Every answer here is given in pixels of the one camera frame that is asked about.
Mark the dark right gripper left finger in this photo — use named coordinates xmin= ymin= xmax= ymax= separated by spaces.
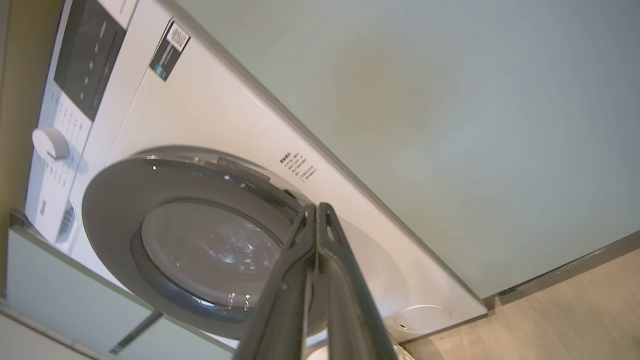
xmin=234 ymin=204 xmax=319 ymax=360

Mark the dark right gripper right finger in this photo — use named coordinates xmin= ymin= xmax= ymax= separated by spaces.
xmin=314 ymin=202 xmax=399 ymax=360

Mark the round dark glass washer door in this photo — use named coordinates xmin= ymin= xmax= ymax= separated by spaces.
xmin=81 ymin=145 xmax=330 ymax=341

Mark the white front-load washing machine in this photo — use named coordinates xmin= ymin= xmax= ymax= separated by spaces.
xmin=24 ymin=0 xmax=489 ymax=360

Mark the round white filter cover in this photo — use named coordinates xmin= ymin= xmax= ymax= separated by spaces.
xmin=394 ymin=304 xmax=453 ymax=335

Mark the pale green cabinet panel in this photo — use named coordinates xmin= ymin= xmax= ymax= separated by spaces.
xmin=6 ymin=226 xmax=162 ymax=357
xmin=116 ymin=316 xmax=236 ymax=360
xmin=172 ymin=0 xmax=640 ymax=300

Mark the black text warning sticker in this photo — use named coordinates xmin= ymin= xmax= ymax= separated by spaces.
xmin=279 ymin=150 xmax=321 ymax=184

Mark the dark cabinet plinth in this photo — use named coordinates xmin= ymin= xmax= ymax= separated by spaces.
xmin=482 ymin=233 xmax=640 ymax=310

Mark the dark QR code sticker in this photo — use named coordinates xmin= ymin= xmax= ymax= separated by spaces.
xmin=149 ymin=20 xmax=191 ymax=82

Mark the white washer control knob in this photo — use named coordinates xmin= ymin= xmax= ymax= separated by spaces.
xmin=32 ymin=127 xmax=71 ymax=161

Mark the black washer display panel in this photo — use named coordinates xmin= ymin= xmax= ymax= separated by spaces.
xmin=53 ymin=0 xmax=127 ymax=122

